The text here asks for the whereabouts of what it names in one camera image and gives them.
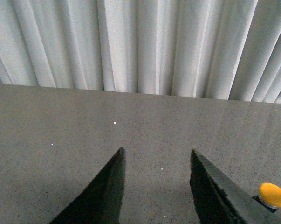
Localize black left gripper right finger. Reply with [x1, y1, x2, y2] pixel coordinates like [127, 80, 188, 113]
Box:
[190, 149, 281, 224]

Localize white pleated curtain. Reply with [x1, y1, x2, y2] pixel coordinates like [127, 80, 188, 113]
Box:
[0, 0, 281, 104]

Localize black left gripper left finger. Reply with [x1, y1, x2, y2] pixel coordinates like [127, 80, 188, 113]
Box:
[51, 147, 126, 224]

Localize yellow push button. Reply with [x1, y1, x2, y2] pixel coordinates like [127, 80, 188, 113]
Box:
[253, 182, 281, 213]

